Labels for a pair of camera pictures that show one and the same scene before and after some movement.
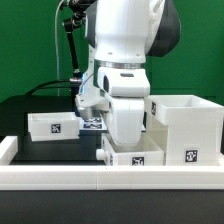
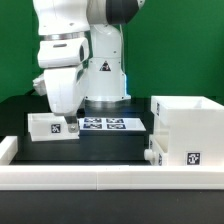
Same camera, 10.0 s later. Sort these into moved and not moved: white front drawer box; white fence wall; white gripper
Moved: white front drawer box; white gripper
Not moved: white fence wall
